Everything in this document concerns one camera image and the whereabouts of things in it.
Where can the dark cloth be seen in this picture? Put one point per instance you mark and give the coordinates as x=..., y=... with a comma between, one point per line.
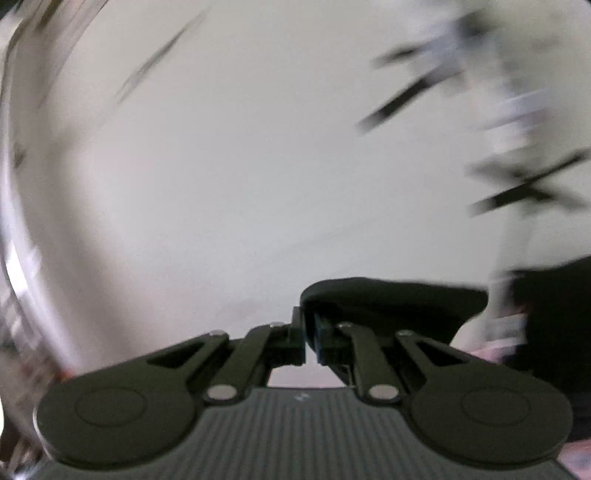
x=558, y=332

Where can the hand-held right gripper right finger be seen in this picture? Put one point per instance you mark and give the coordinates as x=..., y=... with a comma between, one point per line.
x=319, y=340

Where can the black tape strip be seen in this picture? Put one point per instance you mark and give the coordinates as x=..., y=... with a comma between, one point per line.
x=554, y=168
x=512, y=196
x=397, y=104

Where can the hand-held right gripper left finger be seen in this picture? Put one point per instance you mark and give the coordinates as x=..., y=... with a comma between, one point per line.
x=299, y=339

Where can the pink floral bedsheet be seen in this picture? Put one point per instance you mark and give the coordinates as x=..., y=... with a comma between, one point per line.
x=496, y=344

